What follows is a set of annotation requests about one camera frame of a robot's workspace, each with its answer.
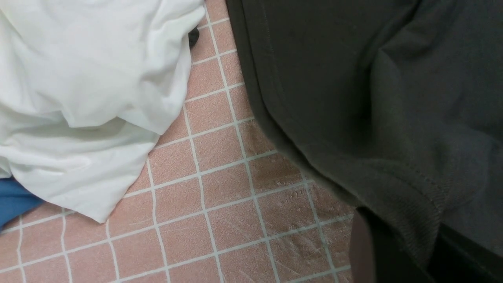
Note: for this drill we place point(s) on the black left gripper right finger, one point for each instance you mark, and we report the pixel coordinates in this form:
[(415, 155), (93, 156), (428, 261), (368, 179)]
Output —
[(457, 259)]

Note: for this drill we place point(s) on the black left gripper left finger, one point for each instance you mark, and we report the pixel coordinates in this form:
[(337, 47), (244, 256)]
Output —
[(376, 255)]

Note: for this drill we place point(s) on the dark gray long-sleeve shirt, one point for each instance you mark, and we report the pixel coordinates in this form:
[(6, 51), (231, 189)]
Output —
[(395, 105)]

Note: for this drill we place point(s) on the pink checkered tablecloth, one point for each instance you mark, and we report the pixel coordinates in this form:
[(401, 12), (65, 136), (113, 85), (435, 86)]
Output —
[(215, 202)]

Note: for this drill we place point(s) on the white garment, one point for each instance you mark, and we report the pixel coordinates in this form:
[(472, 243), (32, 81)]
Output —
[(87, 89)]

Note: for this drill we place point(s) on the blue garment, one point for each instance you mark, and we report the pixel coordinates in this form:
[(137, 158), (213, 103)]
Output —
[(15, 200)]

